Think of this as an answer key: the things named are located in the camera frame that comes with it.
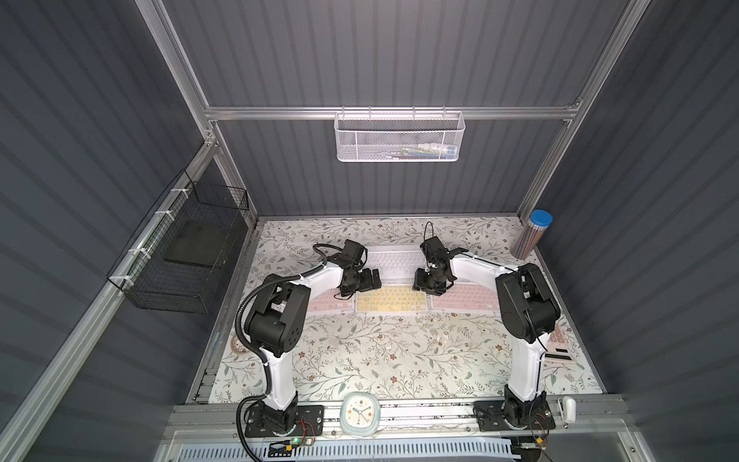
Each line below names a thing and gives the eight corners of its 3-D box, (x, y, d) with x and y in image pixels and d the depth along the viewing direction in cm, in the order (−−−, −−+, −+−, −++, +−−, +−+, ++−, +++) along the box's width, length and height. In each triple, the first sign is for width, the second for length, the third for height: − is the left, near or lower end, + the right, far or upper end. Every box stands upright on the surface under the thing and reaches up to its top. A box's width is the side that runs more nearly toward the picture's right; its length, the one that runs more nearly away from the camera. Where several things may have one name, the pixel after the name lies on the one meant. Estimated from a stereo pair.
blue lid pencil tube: (512, 260, 109) (534, 225, 94) (507, 245, 114) (527, 210, 99) (532, 260, 109) (557, 225, 94) (526, 245, 114) (549, 210, 99)
